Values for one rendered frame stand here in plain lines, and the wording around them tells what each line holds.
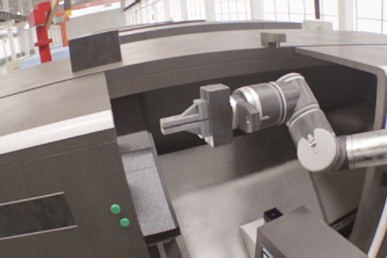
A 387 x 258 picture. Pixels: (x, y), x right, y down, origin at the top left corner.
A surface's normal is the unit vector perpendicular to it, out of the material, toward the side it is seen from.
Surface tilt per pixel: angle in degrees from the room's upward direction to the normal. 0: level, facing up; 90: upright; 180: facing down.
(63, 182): 87
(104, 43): 90
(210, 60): 90
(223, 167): 45
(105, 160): 87
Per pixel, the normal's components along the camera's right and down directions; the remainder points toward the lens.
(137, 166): 0.18, -0.40
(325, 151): -0.63, -0.14
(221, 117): 0.33, 0.29
